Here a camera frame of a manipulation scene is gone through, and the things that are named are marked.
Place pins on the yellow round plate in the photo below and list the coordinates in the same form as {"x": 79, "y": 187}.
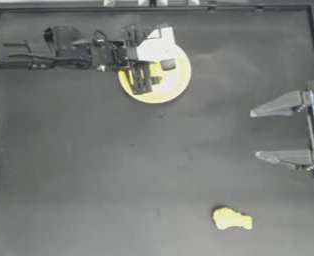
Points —
{"x": 174, "y": 83}

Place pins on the black metal table frame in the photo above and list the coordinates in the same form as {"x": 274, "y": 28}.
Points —
{"x": 234, "y": 8}

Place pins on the yellow toy chicken nugget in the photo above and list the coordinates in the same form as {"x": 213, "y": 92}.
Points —
{"x": 231, "y": 220}

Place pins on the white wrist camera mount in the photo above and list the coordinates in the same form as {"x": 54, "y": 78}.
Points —
{"x": 156, "y": 46}

